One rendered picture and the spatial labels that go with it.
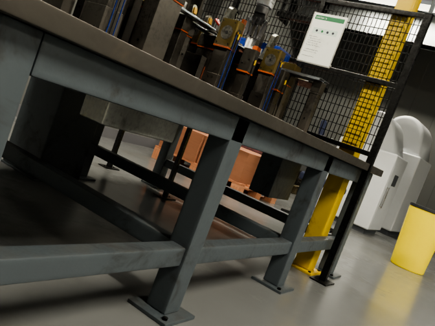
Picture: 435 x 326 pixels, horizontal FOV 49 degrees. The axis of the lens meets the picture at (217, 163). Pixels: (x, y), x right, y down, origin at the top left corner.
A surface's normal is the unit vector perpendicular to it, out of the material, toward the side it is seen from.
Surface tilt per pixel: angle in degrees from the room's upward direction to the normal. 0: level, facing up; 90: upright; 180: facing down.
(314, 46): 90
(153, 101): 90
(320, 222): 90
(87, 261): 90
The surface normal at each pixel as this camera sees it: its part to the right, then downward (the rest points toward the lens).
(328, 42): -0.54, -0.14
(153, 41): 0.76, 0.33
